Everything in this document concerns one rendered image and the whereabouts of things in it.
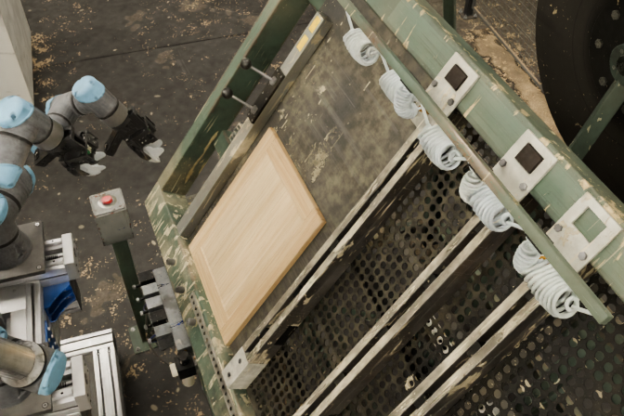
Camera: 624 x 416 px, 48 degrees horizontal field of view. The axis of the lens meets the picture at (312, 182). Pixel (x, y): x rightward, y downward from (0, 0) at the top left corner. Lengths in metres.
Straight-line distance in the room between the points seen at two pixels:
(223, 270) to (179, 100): 2.37
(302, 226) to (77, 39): 3.50
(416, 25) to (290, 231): 0.72
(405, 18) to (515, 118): 0.46
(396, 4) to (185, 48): 3.29
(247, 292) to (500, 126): 1.04
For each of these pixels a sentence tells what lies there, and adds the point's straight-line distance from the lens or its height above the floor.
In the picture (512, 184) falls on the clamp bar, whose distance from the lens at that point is 1.50.
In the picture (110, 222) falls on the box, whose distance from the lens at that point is 2.73.
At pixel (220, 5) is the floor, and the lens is 5.49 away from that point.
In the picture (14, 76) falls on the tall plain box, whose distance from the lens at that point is 4.55.
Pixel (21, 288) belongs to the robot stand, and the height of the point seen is 0.95.
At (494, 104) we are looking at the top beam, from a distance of 1.58.
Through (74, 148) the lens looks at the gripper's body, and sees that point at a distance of 1.78.
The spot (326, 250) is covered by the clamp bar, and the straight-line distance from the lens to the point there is 1.90.
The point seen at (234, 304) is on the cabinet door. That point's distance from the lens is 2.30.
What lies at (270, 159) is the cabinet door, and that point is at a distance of 2.25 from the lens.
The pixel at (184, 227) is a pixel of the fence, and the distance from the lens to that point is 2.57.
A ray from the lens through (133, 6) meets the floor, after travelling 5.57.
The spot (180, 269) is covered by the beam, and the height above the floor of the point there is 0.87.
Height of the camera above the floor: 2.86
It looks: 46 degrees down
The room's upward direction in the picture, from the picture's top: 1 degrees clockwise
